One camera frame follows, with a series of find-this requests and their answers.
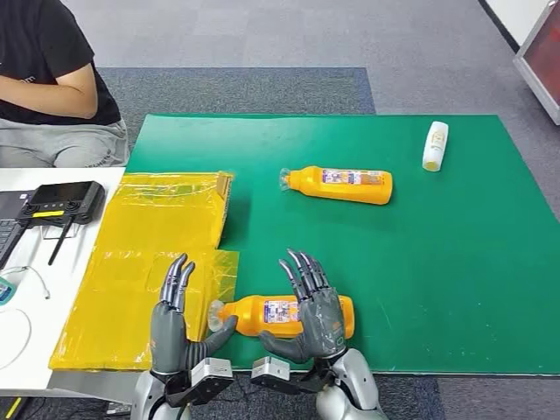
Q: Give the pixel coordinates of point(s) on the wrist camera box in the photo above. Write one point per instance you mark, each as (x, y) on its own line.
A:
(214, 371)
(271, 368)

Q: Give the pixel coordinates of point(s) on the green table mat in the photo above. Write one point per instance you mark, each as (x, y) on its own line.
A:
(437, 261)

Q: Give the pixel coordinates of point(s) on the clear controller stand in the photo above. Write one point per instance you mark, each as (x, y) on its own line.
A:
(48, 233)

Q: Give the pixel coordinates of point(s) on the teal plastic item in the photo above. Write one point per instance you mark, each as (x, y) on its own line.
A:
(4, 290)

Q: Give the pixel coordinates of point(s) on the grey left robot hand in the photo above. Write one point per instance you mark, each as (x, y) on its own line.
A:
(168, 339)

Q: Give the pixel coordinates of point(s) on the black item with yellow stripe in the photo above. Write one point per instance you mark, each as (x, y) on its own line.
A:
(13, 407)

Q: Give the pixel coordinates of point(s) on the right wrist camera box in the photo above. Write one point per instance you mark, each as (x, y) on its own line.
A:
(271, 368)

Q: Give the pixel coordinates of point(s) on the dark laptop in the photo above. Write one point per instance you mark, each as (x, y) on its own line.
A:
(8, 226)

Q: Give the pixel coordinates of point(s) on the person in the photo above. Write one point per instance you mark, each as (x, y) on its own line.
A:
(44, 58)

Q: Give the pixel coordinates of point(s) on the orange bottle with clear cap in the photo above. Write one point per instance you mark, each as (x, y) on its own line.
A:
(350, 191)
(249, 316)

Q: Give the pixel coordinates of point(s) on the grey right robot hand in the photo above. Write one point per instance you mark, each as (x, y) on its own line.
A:
(319, 322)

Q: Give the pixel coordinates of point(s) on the small white bottle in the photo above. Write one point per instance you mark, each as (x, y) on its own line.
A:
(435, 145)

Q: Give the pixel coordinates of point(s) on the grey cabinet with red panel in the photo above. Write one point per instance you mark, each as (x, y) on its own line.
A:
(546, 64)

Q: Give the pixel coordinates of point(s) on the black remote controller with antenna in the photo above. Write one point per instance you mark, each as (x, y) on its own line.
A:
(66, 200)

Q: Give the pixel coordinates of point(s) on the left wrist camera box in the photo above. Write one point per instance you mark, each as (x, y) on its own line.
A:
(214, 371)

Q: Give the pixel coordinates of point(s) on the yellow plastic-wrapped board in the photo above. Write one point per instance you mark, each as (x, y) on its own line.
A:
(131, 278)

